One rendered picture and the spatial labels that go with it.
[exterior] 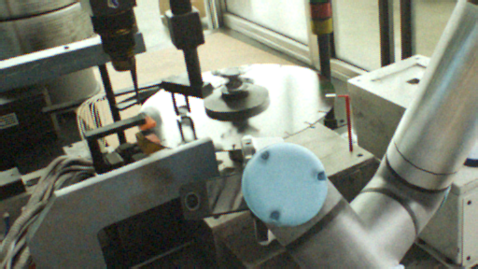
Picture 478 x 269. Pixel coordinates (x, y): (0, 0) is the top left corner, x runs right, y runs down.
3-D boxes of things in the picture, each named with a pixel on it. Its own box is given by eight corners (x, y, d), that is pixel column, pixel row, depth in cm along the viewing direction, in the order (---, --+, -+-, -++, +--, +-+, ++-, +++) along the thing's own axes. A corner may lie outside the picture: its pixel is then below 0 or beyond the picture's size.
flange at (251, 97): (255, 118, 95) (253, 104, 94) (191, 115, 99) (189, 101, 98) (279, 89, 104) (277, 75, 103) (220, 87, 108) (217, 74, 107)
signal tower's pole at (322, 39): (331, 124, 135) (323, 29, 125) (338, 128, 133) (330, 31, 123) (323, 128, 134) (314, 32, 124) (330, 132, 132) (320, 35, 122)
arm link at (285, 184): (286, 252, 53) (224, 176, 53) (276, 243, 64) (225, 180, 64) (354, 193, 54) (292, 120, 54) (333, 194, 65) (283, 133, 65)
